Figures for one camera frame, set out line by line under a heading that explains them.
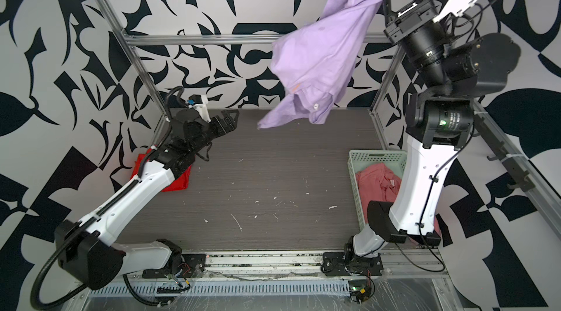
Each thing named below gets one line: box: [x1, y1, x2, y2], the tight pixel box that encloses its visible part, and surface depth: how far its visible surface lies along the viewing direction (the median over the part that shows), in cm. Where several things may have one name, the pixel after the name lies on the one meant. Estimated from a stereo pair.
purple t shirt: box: [257, 0, 382, 130], surface depth 47 cm
